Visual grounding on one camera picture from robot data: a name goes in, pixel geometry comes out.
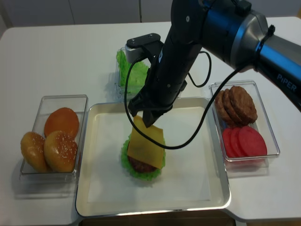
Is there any plain orange bun bottom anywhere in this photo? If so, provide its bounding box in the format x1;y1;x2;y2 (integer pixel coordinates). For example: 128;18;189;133
44;107;79;138

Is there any sesame bun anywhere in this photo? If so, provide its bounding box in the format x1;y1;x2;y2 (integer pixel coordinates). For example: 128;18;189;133
44;131;78;173
20;132;51;173

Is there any red tomato slice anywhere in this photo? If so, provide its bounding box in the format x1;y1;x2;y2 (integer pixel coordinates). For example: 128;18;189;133
230;128;247;157
222;128;238;158
238;126;267;157

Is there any front red tomato slice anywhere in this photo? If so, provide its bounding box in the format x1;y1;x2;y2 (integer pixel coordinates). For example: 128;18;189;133
238;126;267;157

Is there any green lettuce leaf under patty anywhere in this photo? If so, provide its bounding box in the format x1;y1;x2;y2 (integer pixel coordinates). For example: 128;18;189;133
120;134;166;181

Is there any clear bin patties and tomato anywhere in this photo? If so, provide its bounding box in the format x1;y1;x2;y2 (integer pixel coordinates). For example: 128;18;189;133
211;80;280;177

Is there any black cable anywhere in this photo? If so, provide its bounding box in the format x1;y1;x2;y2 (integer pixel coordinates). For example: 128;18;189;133
124;50;257;150

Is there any sesame bun top left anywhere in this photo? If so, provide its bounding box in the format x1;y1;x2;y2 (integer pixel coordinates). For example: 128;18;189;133
20;132;51;173

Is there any clear bin lettuce and cheese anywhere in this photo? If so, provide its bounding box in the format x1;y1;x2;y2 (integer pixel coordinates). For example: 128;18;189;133
115;47;150;101

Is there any brown patty on tray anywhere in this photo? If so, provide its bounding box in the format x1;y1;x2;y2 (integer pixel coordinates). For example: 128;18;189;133
127;156;157;173

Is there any yellow cheese slice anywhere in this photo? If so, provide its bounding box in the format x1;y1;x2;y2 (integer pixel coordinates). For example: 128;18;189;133
127;115;165;169

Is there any green lettuce in bin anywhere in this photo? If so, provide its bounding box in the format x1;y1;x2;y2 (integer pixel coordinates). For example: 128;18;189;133
116;50;148;88

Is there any sesame bun top right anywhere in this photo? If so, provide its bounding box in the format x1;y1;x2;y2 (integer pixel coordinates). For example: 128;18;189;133
44;131;78;173

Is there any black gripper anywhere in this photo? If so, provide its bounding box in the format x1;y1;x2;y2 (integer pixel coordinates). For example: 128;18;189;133
128;34;202;128

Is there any clear bin with buns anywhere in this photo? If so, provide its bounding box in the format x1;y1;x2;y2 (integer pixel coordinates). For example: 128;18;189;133
19;95;88;183

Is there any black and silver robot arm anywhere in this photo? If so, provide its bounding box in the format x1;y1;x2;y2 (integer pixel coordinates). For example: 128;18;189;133
126;0;301;126

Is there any white paper liner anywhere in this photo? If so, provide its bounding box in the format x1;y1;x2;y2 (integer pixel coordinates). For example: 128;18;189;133
88;113;213;202

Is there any silver metal tray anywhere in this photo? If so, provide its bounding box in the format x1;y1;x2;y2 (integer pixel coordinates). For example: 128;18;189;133
75;103;231;217

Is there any middle brown patty in bin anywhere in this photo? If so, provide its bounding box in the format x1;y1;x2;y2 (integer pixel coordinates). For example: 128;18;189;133
223;89;243;126

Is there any rear red tomato slice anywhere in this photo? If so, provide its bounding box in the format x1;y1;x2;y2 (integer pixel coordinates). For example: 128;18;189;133
222;128;238;158

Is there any front brown patty in bin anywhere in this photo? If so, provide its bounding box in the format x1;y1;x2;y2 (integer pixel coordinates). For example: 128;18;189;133
229;86;258;124

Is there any brown patty in bin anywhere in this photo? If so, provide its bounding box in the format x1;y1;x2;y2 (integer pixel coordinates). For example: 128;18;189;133
229;86;258;124
215;90;236;128
223;89;243;126

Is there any middle red tomato slice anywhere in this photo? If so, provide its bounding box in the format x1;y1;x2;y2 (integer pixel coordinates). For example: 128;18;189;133
230;128;247;157

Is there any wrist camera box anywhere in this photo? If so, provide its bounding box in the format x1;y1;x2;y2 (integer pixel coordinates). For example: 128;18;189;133
125;33;164;63

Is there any rear brown patty in bin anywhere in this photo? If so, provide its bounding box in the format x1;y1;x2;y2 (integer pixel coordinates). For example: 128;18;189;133
215;90;236;128

